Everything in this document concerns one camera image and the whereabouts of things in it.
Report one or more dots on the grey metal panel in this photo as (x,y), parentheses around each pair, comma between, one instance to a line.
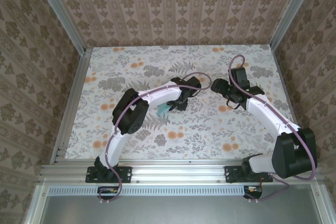
(178,211)

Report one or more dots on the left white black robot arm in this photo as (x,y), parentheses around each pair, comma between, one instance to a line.
(162,95)

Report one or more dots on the aluminium side rail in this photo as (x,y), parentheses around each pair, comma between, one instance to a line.
(291,103)
(72,103)

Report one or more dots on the light blue cloth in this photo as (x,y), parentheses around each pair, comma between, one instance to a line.
(162,109)

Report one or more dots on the long aluminium cross rail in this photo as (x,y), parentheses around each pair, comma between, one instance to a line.
(178,172)

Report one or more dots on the aluminium frame post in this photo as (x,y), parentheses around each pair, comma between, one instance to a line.
(291,11)
(60,14)

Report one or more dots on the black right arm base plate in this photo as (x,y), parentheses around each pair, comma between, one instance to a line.
(229,174)

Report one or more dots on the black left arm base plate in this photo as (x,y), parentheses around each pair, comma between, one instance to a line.
(126,173)

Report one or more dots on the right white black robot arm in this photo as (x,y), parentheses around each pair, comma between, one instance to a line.
(270,115)

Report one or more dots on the black connector board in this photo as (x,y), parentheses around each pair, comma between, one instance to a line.
(253,195)
(110,196)

